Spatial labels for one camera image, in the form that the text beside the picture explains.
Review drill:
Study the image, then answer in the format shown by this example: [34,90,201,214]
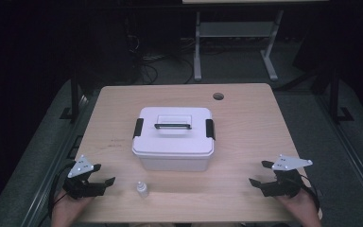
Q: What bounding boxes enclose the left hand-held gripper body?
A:
[61,154,108,201]

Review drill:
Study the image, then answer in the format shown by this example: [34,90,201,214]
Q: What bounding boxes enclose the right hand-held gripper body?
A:
[259,153,314,199]

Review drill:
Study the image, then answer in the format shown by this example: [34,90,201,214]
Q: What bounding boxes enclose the small clear dropper bottle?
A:
[135,181,149,199]

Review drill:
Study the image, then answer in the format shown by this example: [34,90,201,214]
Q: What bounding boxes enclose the white plastic storage box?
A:
[137,153,214,173]

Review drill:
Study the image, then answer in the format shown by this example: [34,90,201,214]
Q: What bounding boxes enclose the white box lid black clasps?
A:
[131,106,216,159]

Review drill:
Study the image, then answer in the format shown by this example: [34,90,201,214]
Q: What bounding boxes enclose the person's left hand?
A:
[50,188,95,227]

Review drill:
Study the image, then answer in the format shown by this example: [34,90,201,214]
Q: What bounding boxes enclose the person's right hand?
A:
[275,187,323,227]

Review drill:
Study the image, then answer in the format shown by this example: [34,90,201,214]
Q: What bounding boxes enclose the black metal stand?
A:
[326,66,355,125]
[60,71,83,122]

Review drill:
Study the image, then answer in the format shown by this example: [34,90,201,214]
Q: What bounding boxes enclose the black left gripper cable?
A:
[46,160,77,221]

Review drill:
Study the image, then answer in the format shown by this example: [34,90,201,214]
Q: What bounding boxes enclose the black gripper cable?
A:
[300,174,321,213]
[46,160,77,221]

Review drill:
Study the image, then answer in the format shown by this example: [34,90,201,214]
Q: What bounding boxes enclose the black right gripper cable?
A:
[300,174,321,213]

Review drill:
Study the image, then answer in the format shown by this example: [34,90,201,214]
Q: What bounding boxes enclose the tangle of dark floor cables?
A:
[127,32,197,85]

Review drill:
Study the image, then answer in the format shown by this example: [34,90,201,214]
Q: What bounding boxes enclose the white metal frame table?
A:
[181,0,329,82]

